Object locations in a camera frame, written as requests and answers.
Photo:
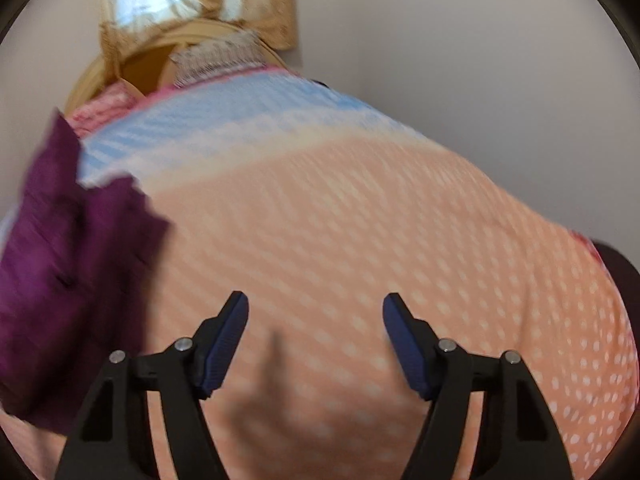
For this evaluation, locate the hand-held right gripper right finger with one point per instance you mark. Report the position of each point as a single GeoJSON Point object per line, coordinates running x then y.
{"type": "Point", "coordinates": [407, 350]}

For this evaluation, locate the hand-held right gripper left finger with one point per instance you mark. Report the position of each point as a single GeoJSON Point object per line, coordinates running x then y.
{"type": "Point", "coordinates": [222, 350]}

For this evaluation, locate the purple jacket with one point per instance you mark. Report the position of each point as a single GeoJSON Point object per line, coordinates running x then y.
{"type": "Point", "coordinates": [65, 270]}

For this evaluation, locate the dotted pink and blue blanket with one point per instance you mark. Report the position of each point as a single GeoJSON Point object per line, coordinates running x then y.
{"type": "Point", "coordinates": [350, 220]}

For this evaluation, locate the dark wooden furniture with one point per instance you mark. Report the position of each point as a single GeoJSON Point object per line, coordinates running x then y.
{"type": "Point", "coordinates": [620, 270]}

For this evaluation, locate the pink checked pillow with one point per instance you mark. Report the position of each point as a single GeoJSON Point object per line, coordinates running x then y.
{"type": "Point", "coordinates": [107, 107]}

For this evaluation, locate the white patterned pillow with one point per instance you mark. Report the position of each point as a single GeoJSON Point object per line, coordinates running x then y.
{"type": "Point", "coordinates": [215, 57]}

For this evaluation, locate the round wooden headboard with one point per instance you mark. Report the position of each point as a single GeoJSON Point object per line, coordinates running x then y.
{"type": "Point", "coordinates": [145, 60]}

